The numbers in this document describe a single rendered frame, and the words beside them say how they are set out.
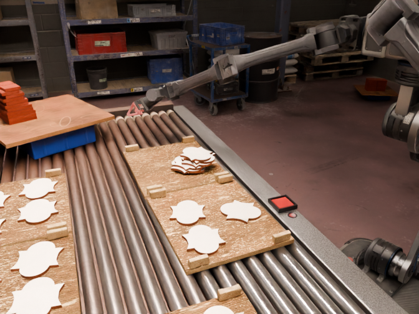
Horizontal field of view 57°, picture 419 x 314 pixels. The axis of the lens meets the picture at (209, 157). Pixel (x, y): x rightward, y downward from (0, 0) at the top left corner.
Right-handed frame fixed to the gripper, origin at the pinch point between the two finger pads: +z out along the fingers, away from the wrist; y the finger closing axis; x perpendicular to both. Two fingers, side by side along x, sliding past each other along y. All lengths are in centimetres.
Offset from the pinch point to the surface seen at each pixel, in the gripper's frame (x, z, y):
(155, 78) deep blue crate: -50, 111, -378
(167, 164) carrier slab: 27.9, -13.6, 29.5
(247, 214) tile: 52, -42, 60
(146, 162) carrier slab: 22.7, -6.1, 29.6
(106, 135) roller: 2.2, 18.7, 1.1
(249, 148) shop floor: 82, 8, -210
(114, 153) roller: 12.1, 9.6, 20.3
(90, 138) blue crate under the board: 0.0, 20.2, 12.5
